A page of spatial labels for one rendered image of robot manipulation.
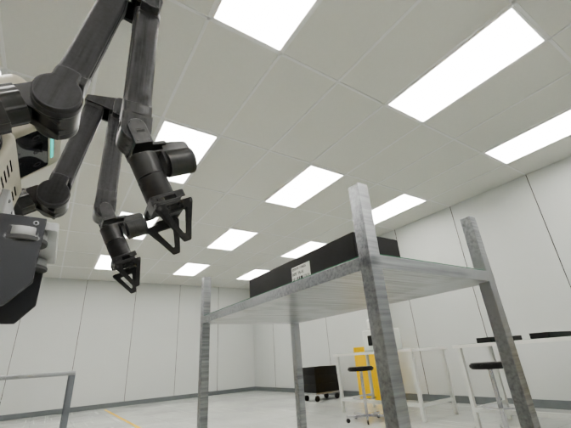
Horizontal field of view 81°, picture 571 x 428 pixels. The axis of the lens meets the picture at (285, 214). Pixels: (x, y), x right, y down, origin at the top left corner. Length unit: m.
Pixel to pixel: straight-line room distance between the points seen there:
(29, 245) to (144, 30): 0.53
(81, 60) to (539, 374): 5.71
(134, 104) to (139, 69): 0.11
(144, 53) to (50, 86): 0.24
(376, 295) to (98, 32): 0.78
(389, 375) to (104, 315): 9.66
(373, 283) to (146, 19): 0.79
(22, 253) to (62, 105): 0.27
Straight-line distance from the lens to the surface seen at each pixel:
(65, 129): 0.78
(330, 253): 0.93
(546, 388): 5.82
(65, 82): 0.76
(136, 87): 0.83
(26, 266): 0.75
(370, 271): 0.65
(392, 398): 0.64
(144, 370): 10.20
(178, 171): 0.75
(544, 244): 5.73
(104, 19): 0.93
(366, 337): 5.53
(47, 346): 9.99
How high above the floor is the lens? 0.77
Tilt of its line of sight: 23 degrees up
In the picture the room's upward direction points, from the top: 4 degrees counter-clockwise
